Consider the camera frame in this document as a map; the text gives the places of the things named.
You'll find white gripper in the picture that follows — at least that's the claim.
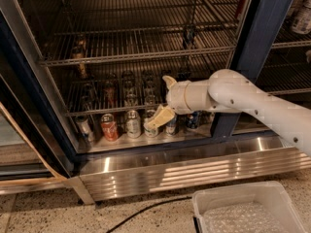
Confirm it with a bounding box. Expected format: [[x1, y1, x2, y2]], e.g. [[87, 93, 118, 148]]
[[144, 75, 189, 129]]

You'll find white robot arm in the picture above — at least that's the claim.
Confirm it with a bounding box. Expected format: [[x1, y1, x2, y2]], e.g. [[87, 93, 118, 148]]
[[144, 69, 311, 155]]

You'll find blue silver can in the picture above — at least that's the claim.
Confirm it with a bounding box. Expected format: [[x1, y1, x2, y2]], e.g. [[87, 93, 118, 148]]
[[165, 116, 178, 136]]

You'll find dark blue pepsi can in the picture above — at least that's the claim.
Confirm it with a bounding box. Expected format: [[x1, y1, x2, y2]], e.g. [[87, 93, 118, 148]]
[[186, 111, 201, 129]]

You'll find white green red can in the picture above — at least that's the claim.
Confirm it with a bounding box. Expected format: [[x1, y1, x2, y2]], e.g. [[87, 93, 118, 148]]
[[144, 110, 159, 138]]

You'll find red cola can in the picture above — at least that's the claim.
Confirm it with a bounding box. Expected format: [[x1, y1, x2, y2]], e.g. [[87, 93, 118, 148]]
[[100, 114, 119, 142]]

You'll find silver can far left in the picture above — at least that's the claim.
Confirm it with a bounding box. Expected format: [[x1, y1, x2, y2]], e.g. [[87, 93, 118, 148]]
[[75, 116, 94, 143]]

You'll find stainless steel fridge grille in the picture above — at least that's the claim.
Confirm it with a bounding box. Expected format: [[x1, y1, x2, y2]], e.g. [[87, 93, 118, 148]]
[[79, 136, 311, 201]]

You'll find dark blue fridge pillar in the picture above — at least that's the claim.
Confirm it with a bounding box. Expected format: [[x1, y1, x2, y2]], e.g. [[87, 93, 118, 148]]
[[210, 0, 300, 139]]

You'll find open fridge glass door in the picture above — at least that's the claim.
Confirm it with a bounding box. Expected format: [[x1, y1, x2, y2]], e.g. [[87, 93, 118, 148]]
[[0, 17, 72, 195]]

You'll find white can right compartment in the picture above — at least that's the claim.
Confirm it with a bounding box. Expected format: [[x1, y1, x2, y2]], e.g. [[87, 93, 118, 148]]
[[291, 0, 311, 35]]

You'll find bubble wrap sheet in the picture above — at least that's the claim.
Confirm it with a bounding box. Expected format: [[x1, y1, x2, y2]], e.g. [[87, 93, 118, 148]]
[[203, 202, 289, 233]]

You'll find white plastic bin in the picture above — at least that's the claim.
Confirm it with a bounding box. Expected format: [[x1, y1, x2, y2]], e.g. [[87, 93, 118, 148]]
[[192, 182, 307, 233]]

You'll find lower wire shelf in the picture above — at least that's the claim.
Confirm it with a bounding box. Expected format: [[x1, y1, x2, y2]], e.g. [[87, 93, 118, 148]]
[[67, 78, 167, 116]]

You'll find top wire shelf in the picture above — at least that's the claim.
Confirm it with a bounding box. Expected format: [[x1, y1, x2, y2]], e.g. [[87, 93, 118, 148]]
[[39, 20, 237, 67]]

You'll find right compartment wire shelf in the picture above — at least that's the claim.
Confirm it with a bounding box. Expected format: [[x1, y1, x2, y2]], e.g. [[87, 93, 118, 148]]
[[256, 19, 311, 95]]

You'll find black power cable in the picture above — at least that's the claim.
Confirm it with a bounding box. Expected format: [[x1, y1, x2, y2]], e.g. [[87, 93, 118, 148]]
[[105, 195, 192, 233]]

